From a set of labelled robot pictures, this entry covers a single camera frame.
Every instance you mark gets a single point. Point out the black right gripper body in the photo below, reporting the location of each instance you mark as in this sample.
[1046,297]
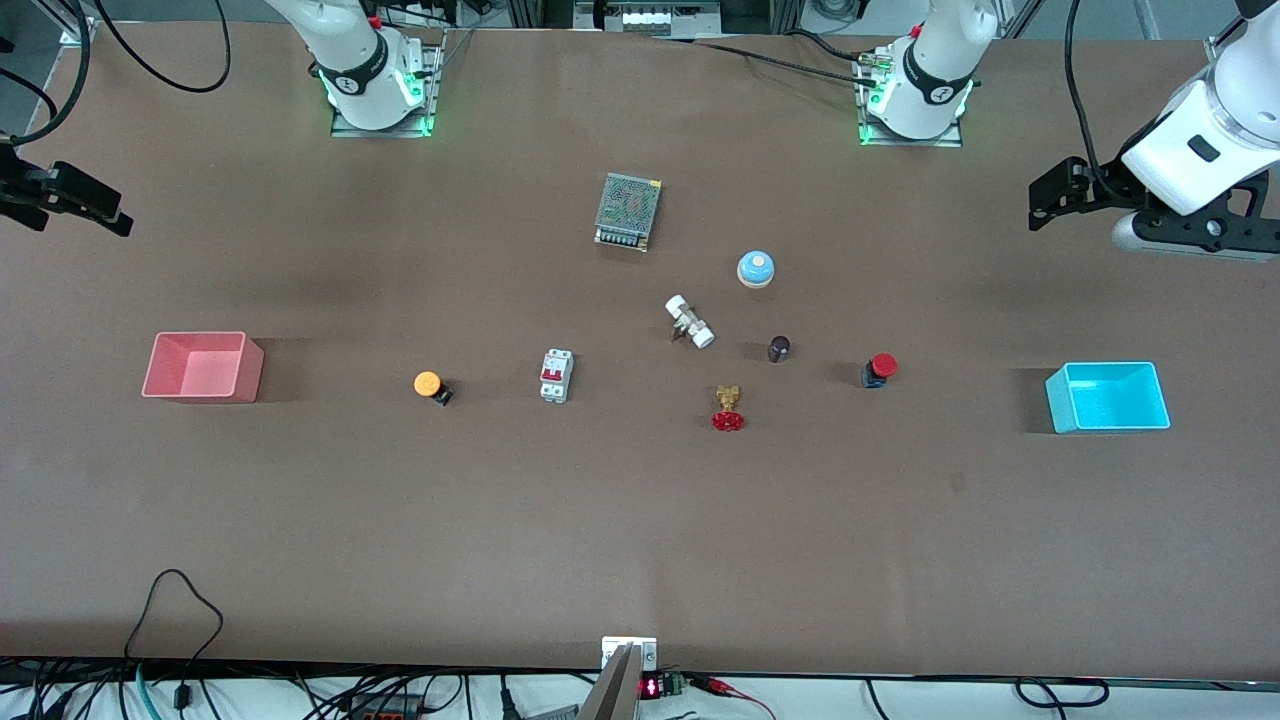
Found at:
[22,188]

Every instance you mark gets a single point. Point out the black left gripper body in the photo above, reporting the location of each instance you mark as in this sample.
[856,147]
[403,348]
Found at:
[1103,186]

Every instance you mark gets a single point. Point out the red push button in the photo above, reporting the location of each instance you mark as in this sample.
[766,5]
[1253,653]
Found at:
[882,366]

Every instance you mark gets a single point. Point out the yellow push button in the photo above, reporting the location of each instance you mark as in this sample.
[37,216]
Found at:
[427,383]

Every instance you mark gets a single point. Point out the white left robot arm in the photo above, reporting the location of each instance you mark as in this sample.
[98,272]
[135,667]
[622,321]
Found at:
[930,70]

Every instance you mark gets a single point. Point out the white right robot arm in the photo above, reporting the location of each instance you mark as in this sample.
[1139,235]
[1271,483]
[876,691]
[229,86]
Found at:
[350,55]

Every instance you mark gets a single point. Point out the pink plastic bin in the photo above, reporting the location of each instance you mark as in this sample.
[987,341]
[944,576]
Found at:
[200,370]

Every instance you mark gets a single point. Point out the blue plastic bin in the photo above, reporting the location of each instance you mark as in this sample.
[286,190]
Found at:
[1105,400]

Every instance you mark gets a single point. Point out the blue round bell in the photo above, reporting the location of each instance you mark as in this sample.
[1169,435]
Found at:
[756,268]

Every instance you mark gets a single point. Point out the dark small cylinder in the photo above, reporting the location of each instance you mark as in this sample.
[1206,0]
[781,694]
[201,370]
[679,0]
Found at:
[779,349]

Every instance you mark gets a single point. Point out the white pipe fitting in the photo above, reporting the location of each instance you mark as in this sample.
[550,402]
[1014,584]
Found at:
[690,322]

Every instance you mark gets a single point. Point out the brass valve red handwheel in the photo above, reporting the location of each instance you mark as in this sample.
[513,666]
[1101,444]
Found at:
[728,410]

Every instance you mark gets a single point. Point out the metal mesh power supply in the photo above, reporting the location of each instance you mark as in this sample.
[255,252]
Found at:
[628,208]

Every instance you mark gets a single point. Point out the white red circuit breaker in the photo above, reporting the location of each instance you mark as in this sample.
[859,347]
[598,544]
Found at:
[556,376]

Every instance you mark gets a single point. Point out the red digit display module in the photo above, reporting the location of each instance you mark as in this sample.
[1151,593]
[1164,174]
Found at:
[660,686]

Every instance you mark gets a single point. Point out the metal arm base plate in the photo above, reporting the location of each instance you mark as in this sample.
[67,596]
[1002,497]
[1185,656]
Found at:
[432,95]
[955,140]

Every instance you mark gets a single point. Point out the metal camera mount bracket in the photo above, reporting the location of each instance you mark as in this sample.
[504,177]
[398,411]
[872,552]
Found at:
[625,665]

